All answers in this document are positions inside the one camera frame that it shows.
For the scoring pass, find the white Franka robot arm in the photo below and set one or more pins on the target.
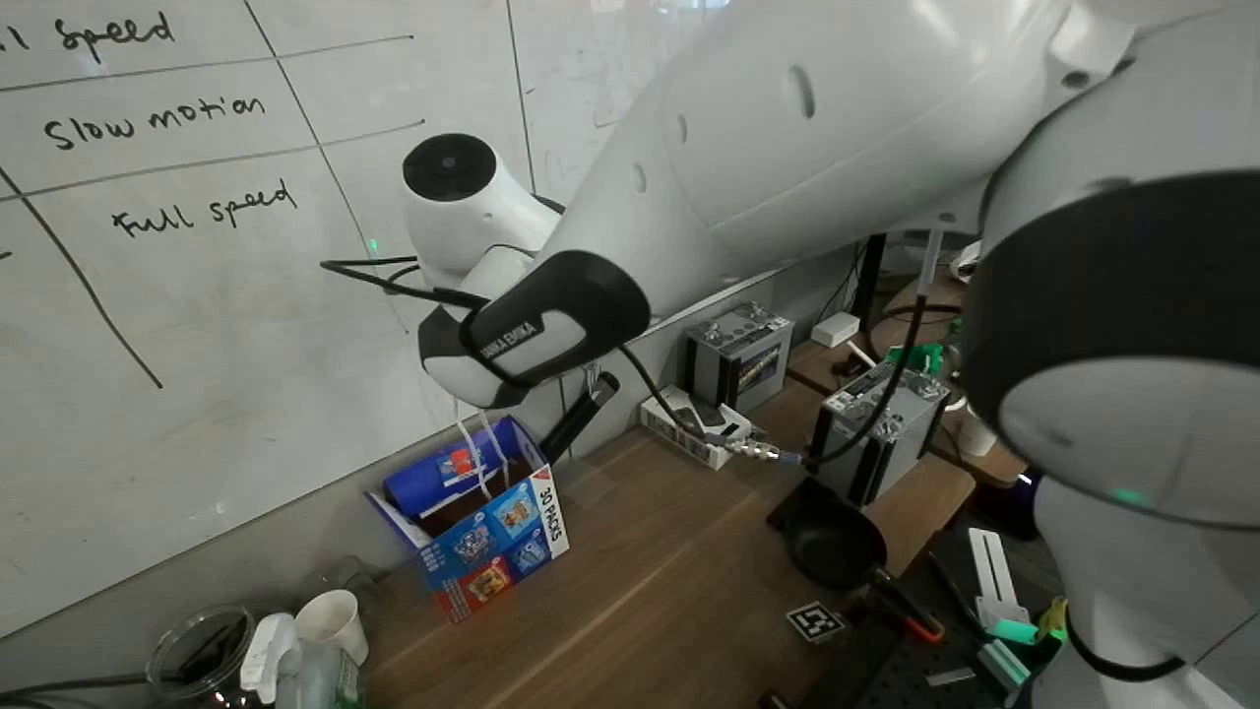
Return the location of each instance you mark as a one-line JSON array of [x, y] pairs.
[[811, 143]]

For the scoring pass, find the white phone box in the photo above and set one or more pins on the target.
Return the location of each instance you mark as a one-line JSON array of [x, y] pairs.
[[696, 427]]

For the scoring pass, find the small white box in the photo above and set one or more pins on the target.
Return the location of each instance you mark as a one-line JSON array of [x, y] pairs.
[[838, 328]]

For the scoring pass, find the blue cardboard snack box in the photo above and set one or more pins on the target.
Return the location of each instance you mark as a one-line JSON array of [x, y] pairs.
[[494, 524]]

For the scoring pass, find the grey battery Dominator label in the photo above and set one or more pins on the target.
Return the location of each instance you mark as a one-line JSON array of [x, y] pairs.
[[742, 356]]

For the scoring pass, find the plain grey battery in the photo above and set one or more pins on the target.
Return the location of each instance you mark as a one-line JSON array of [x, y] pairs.
[[870, 436]]

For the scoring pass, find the green plastic object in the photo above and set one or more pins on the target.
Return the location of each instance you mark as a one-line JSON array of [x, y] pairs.
[[925, 356]]

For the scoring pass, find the black white fiducial tag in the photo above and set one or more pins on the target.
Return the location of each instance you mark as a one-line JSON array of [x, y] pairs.
[[815, 621]]

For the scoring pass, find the white mug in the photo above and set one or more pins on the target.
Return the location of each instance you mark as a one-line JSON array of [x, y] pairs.
[[969, 432]]

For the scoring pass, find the white paper cup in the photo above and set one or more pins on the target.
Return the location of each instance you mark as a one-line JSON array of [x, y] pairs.
[[336, 623]]

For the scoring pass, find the black perforated breadboard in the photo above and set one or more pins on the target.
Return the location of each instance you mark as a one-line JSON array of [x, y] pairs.
[[908, 674]]

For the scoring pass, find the large white whiteboard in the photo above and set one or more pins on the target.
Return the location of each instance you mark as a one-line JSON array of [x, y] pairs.
[[197, 328]]

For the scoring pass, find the teal plastic part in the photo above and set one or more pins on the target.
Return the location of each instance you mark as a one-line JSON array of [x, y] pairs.
[[1004, 666], [1013, 632]]

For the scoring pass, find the yellow green plastic part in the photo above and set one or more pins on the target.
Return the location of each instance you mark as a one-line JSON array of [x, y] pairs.
[[1053, 616]]

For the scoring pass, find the glass jar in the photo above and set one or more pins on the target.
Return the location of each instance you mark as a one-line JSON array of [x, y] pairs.
[[197, 657]]

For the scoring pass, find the black tube mount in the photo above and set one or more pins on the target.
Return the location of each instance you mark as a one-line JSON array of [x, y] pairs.
[[578, 415]]

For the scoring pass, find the white slotted bracket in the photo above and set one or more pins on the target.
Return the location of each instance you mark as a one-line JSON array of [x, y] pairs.
[[992, 571]]

